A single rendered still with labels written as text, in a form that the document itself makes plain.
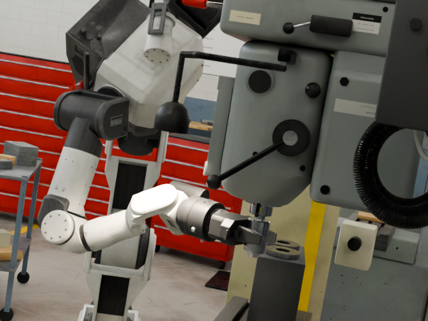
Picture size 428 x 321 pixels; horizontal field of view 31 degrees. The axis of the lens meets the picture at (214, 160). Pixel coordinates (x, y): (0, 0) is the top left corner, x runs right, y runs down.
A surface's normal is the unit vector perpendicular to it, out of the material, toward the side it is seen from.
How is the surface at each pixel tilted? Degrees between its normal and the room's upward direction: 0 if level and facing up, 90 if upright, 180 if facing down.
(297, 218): 90
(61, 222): 73
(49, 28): 90
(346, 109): 90
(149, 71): 58
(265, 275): 90
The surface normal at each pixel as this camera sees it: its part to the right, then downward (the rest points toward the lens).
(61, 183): -0.27, -0.23
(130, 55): 0.15, -0.41
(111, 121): 0.87, 0.19
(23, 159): 0.65, 0.18
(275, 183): -0.27, 0.52
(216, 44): -0.22, 0.07
